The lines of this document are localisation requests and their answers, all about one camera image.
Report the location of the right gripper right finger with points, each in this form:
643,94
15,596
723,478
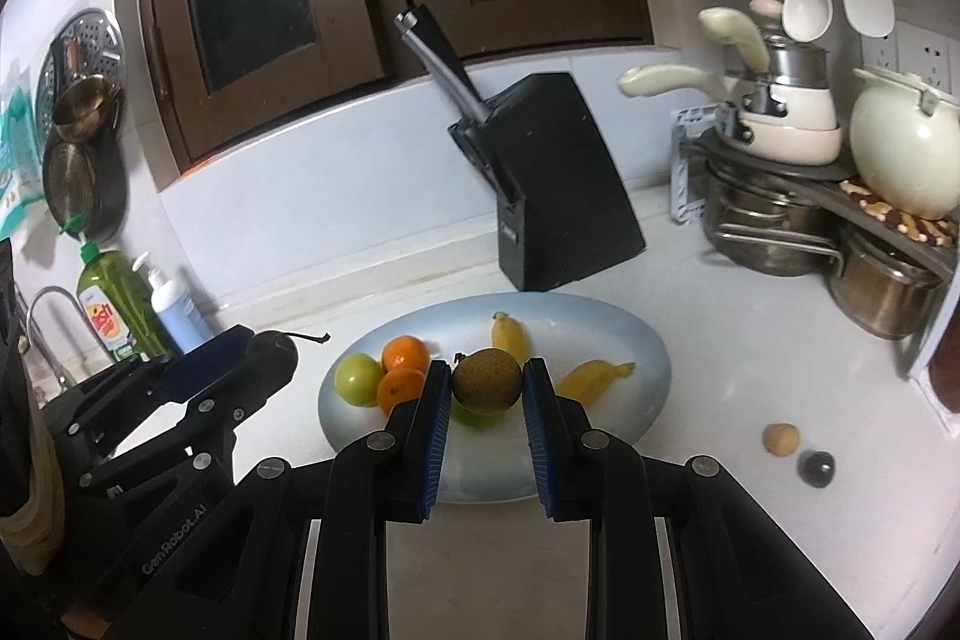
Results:
672,545

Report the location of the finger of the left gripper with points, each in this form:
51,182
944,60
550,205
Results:
123,395
217,399

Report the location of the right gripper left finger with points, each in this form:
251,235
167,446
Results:
318,533

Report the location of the dark passion fruit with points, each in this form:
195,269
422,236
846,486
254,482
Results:
817,469
277,349

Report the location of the orange mandarin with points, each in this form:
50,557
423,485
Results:
405,352
397,386

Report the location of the large yellow banana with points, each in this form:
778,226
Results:
589,381

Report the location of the green apple with stem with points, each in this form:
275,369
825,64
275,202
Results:
471,419

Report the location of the small yellow banana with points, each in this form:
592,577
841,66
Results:
508,335

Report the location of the left hand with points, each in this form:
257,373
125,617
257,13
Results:
33,491

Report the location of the chrome faucet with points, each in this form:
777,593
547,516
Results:
57,346

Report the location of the white blue pump bottle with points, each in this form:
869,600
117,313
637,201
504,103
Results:
173,305

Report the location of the green dish soap bottle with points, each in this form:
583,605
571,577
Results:
115,301

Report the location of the light blue oval plate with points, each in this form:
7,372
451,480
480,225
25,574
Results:
491,464

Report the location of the black frying pan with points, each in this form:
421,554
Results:
85,187

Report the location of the teal paper towel pack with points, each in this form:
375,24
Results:
23,203

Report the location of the small brass ladle pot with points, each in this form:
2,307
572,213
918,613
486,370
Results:
85,108

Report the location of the glass jar red sauce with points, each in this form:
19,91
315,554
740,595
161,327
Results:
945,373

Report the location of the black knife block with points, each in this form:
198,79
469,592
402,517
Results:
562,211

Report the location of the small stainless steel pot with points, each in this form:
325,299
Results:
879,288

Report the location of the large stainless steel pot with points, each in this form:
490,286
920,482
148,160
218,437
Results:
769,229

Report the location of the round steel steamer tray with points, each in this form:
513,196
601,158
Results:
89,44

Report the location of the white metal pot rack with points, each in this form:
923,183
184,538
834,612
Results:
696,142

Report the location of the wooden bead trivet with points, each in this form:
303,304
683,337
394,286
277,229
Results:
936,233

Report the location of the cream ceramic pot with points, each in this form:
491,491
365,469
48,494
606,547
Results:
904,140

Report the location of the cream saucepan with handle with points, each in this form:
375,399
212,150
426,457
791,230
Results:
778,123

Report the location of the steel milk pot cream handle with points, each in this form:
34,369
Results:
761,46

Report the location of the white wall socket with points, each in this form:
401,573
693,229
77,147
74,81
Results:
909,49

